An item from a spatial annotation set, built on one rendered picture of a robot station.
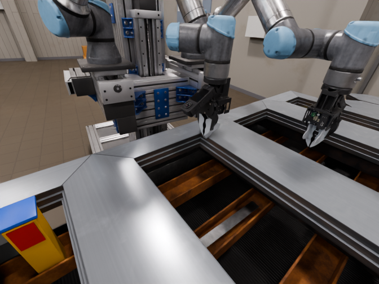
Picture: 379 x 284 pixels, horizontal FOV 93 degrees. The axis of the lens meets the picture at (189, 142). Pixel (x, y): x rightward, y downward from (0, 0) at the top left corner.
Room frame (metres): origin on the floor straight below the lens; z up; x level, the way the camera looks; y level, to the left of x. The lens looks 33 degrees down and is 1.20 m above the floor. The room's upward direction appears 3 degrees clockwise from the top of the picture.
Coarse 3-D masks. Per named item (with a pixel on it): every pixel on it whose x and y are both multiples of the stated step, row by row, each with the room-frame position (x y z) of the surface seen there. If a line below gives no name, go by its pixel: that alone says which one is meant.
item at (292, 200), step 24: (240, 120) 0.73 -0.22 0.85; (288, 120) 0.77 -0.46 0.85; (360, 120) 0.83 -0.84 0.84; (192, 144) 0.55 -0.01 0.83; (216, 144) 0.52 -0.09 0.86; (336, 144) 0.61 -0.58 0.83; (360, 144) 0.57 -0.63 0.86; (144, 168) 0.42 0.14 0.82; (240, 168) 0.43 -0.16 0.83; (48, 192) 0.28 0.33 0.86; (264, 192) 0.35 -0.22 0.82; (288, 192) 0.32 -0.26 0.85; (312, 216) 0.27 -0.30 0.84; (72, 240) 0.19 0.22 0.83; (336, 240) 0.22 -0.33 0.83; (360, 240) 0.21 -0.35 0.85
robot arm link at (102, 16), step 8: (96, 0) 0.87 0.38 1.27; (96, 8) 0.86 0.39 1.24; (104, 8) 0.88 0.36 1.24; (96, 16) 0.84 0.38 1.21; (104, 16) 0.88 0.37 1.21; (96, 24) 0.84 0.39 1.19; (104, 24) 0.87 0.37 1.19; (96, 32) 0.85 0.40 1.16; (104, 32) 0.87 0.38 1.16; (112, 32) 0.91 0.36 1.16
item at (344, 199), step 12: (336, 180) 0.36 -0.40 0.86; (348, 180) 0.37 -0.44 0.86; (324, 192) 0.32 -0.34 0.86; (336, 192) 0.32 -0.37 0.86; (348, 192) 0.32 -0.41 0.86; (360, 192) 0.32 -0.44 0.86; (372, 192) 0.33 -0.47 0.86; (312, 204) 0.28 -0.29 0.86; (324, 204) 0.28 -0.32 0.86; (336, 204) 0.28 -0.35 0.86; (348, 204) 0.28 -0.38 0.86; (360, 204) 0.29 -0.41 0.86; (336, 216) 0.25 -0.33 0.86; (348, 216) 0.25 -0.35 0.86; (360, 216) 0.25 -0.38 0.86
